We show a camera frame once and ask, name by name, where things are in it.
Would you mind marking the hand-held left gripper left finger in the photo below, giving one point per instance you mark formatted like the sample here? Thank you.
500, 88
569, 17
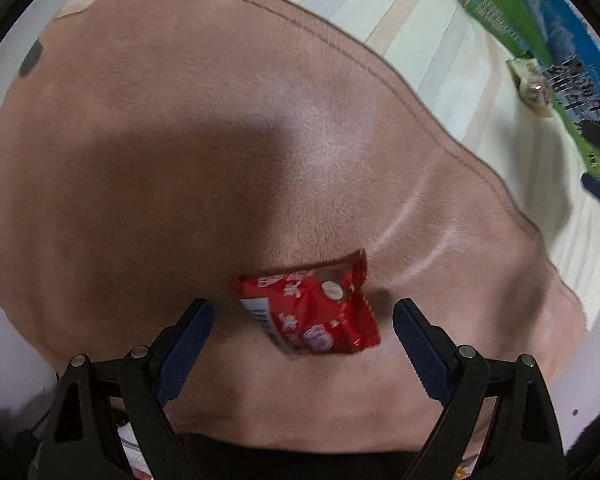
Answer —
187, 347

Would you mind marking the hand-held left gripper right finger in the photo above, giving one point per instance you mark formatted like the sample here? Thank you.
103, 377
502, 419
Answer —
420, 345

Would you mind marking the red snack packet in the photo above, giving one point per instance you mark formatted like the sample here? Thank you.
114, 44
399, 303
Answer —
320, 310

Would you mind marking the printed cardboard box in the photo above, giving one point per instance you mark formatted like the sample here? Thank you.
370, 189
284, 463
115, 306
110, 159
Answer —
520, 15

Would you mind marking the pale green snack packet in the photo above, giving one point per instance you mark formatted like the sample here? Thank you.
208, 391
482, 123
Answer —
530, 85

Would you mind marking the black clothing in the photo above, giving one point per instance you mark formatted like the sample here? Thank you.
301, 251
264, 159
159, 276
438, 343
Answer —
305, 465

